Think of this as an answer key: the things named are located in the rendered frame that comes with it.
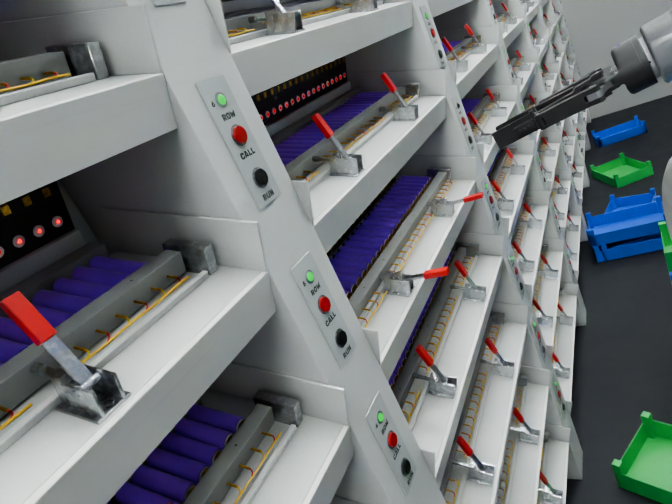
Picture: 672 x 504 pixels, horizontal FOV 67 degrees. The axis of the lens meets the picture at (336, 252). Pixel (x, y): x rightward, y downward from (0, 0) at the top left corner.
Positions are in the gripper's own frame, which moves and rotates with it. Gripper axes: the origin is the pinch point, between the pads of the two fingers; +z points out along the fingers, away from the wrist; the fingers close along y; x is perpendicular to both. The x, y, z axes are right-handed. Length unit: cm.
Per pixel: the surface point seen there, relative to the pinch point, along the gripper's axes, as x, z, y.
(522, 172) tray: -26, 20, 66
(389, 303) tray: -7.1, 18.1, -33.3
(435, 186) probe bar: -3.6, 19.4, 4.2
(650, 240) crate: -95, 6, 133
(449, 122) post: 4.7, 14.2, 14.9
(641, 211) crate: -90, 7, 153
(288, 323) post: 4, 14, -55
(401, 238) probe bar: -3.6, 19.3, -18.5
